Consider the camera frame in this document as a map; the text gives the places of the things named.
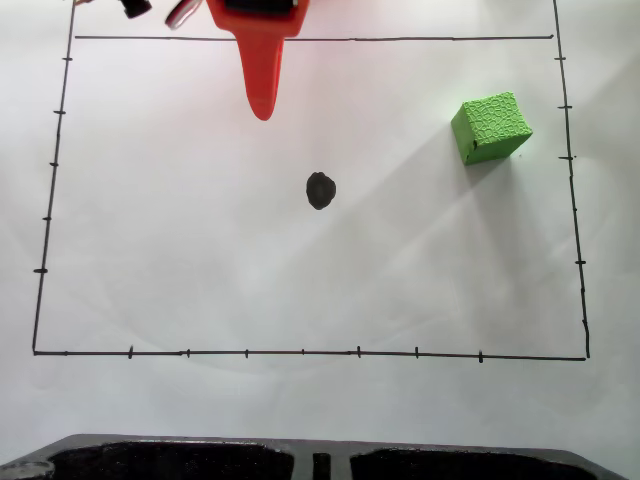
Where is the green textured foam cube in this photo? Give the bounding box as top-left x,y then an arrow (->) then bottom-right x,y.
450,90 -> 534,167

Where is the black camera box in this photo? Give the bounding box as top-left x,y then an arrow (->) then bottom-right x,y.
118,0 -> 153,21

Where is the black dot mark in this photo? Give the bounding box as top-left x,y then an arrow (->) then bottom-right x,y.
305,171 -> 337,211

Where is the white paper sheet drawn frame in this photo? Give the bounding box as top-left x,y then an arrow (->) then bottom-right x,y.
0,0 -> 640,469

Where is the white and red cable bundle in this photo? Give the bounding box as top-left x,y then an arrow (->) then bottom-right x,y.
165,0 -> 207,31

